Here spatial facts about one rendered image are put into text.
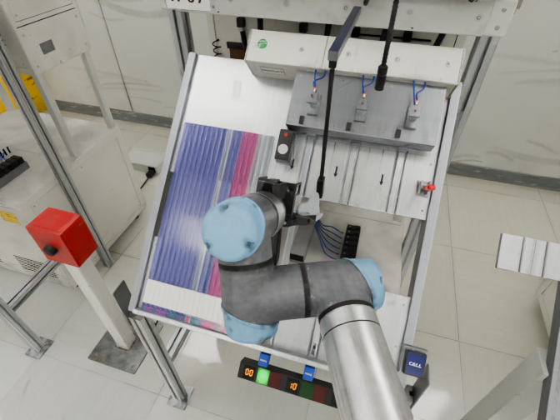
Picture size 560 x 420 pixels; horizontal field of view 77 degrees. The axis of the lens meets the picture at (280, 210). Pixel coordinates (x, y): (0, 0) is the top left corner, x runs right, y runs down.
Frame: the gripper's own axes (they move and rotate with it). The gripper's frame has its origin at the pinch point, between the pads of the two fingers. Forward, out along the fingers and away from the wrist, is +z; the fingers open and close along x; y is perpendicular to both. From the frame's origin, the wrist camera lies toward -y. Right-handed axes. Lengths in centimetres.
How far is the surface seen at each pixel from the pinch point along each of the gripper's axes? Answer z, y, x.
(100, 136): 78, 4, 115
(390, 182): 13.3, 8.7, -20.8
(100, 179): 77, -18, 113
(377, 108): 11.1, 24.8, -14.5
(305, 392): 1.6, -42.7, -11.1
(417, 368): -0.4, -27.9, -33.2
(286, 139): 10.1, 14.8, 5.2
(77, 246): 16, -28, 68
